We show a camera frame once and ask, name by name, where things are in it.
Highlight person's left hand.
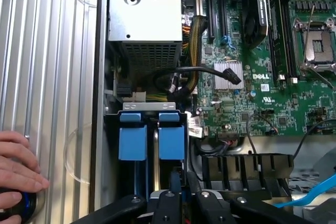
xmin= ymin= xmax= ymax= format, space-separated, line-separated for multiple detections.
xmin=0 ymin=130 xmax=50 ymax=192

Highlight person's right hand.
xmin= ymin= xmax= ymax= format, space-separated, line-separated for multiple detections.
xmin=0 ymin=191 xmax=24 ymax=224

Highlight black plastic fan shroud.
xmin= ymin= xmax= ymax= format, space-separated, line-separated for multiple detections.
xmin=201 ymin=153 xmax=294 ymax=196

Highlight hard drive in blue caddy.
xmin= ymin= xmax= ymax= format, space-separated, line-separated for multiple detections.
xmin=103 ymin=101 xmax=190 ymax=198

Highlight clear round disc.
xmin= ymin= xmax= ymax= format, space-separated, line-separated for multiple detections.
xmin=64 ymin=126 xmax=92 ymax=185

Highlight green motherboard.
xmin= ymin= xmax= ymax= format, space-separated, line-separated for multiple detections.
xmin=181 ymin=0 xmax=336 ymax=138

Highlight silver finned heat sink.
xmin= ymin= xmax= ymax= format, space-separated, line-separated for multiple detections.
xmin=213 ymin=61 xmax=245 ymax=91

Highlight open PC case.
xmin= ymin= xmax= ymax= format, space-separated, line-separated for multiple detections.
xmin=89 ymin=0 xmax=336 ymax=224

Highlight metal locking lever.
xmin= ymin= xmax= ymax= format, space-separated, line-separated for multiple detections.
xmin=306 ymin=66 xmax=336 ymax=90
xmin=302 ymin=5 xmax=316 ymax=63

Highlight black RAM slot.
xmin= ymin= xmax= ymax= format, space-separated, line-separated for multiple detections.
xmin=280 ymin=0 xmax=300 ymax=83
xmin=268 ymin=0 xmax=287 ymax=83

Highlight silver power supply unit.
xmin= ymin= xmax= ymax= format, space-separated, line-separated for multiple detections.
xmin=106 ymin=0 xmax=184 ymax=78

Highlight black expansion slot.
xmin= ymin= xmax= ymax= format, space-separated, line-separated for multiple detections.
xmin=217 ymin=0 xmax=229 ymax=39
xmin=205 ymin=0 xmax=216 ymax=40

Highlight CPU socket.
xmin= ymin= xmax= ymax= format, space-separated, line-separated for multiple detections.
xmin=291 ymin=16 xmax=336 ymax=72

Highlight black graphics card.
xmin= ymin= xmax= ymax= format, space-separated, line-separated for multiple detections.
xmin=241 ymin=0 xmax=271 ymax=49

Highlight thin black red-tipped wire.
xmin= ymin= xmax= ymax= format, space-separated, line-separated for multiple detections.
xmin=246 ymin=112 xmax=279 ymax=154

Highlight thin black cable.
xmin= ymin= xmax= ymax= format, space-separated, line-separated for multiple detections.
xmin=292 ymin=118 xmax=336 ymax=157

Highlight black angled connector cable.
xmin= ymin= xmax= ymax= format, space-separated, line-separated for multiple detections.
xmin=152 ymin=66 xmax=242 ymax=92

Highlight yellow black sleeved wires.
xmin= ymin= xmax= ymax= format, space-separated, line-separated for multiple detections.
xmin=167 ymin=15 xmax=209 ymax=100

